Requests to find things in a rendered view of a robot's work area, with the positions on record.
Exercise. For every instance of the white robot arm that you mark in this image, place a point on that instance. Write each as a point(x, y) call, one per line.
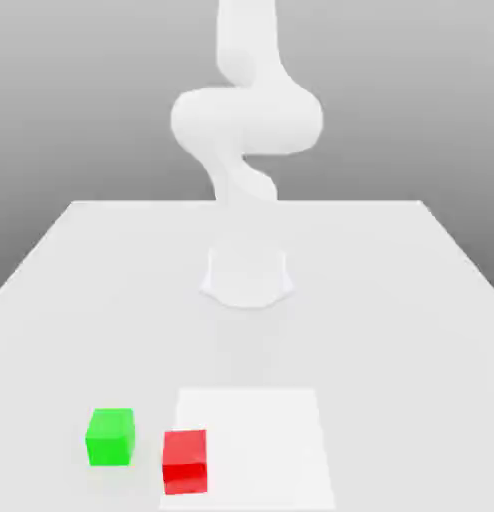
point(247, 120)

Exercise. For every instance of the small green cube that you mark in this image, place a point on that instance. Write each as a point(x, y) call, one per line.
point(110, 436)

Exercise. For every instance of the small red cube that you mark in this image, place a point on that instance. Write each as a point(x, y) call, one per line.
point(184, 460)

